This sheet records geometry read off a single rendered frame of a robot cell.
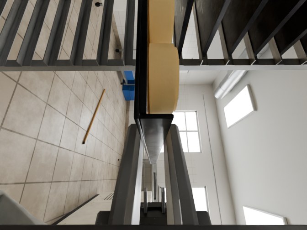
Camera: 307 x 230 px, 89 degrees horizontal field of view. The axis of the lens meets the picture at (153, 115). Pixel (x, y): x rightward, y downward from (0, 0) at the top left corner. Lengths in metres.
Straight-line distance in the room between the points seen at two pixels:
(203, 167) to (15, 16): 4.78
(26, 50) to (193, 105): 5.03
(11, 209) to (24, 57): 0.53
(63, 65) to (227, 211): 5.02
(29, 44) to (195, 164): 4.64
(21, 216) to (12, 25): 0.71
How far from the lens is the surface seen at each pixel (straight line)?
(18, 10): 0.95
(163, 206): 0.49
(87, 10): 0.82
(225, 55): 0.64
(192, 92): 5.67
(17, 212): 0.37
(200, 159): 4.99
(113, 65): 0.60
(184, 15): 0.48
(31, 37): 0.81
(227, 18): 0.69
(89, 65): 0.63
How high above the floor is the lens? 0.87
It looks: level
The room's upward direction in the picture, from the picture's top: 90 degrees clockwise
